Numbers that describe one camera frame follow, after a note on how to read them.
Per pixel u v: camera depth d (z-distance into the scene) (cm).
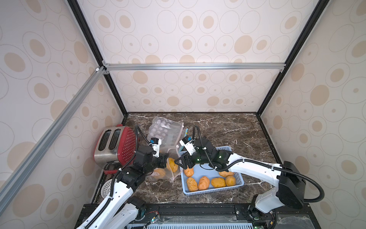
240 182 78
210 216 73
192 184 78
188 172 83
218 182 79
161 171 83
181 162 67
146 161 56
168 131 105
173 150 81
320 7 68
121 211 58
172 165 80
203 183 79
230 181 77
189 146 68
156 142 66
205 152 57
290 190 41
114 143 81
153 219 71
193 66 89
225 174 83
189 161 65
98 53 84
